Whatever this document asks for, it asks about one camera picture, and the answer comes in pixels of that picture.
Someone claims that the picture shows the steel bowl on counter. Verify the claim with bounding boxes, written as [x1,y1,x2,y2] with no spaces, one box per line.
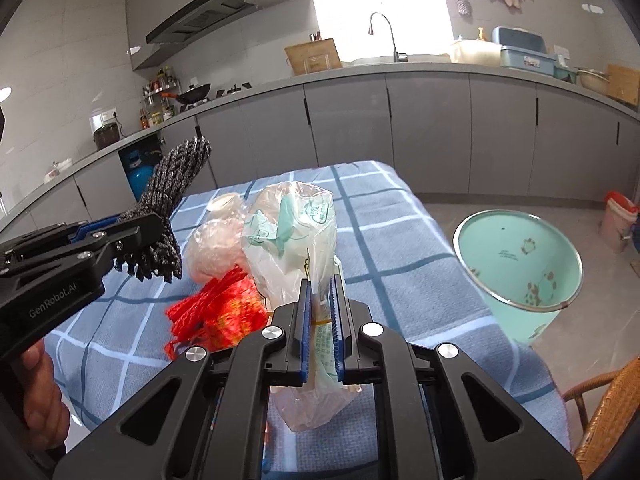
[577,68,610,96]

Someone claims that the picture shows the grey kitchen base cabinets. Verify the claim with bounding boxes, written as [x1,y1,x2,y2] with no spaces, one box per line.
[1,65,639,238]

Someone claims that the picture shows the red mesh net bag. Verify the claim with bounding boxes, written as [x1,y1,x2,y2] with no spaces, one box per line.
[164,266,271,360]

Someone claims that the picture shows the person's left hand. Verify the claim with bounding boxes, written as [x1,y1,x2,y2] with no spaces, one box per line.
[12,339,70,451]

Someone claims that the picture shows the white plastic tub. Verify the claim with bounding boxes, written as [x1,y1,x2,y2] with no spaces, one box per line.
[449,39,502,67]

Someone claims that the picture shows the wooden cutting board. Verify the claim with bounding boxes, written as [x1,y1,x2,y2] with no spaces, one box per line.
[284,38,343,76]
[606,64,640,106]

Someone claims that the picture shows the blue plaid tablecloth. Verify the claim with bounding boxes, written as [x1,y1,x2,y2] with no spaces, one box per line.
[44,162,570,479]

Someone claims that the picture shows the black wok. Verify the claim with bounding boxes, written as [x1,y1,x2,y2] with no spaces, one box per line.
[160,84,210,105]

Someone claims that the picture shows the mint green enamel basin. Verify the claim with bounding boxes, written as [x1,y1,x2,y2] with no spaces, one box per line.
[452,209,584,344]

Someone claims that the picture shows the dark rice cooker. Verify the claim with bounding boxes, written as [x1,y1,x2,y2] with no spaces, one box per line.
[92,122,120,151]

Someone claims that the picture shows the wooden cutting board left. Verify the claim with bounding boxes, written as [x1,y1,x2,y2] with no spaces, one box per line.
[284,38,343,76]

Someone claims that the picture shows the spice rack with bottles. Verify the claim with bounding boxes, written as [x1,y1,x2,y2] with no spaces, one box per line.
[140,65,181,129]

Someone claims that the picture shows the black range hood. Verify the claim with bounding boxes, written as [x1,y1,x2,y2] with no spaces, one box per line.
[145,0,257,44]

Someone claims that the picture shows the hanging steel scrubber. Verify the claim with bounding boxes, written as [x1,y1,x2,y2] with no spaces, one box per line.
[456,0,473,18]

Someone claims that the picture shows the wooden cutting board right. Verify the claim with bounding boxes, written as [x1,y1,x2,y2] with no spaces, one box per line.
[606,64,640,106]

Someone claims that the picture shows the chrome kitchen faucet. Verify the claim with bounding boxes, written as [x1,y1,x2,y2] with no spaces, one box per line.
[368,11,409,64]

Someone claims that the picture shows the blue gas cylinder under counter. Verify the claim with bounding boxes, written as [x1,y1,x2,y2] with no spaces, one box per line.
[124,150,162,202]

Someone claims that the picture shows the blue dish drainer box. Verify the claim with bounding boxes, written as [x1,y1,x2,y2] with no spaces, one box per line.
[491,26,555,76]

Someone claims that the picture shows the white green printed plastic bag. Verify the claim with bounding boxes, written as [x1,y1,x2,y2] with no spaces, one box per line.
[242,181,361,432]

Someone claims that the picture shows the pink bucket with red liner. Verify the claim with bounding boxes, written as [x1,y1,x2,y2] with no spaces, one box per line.
[599,191,639,254]

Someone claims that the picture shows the woven wicker chair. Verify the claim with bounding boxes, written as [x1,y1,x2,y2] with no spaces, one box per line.
[563,356,640,479]

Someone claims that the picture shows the clear pinkish plastic bag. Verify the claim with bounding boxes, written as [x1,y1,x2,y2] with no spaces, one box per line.
[183,193,248,284]

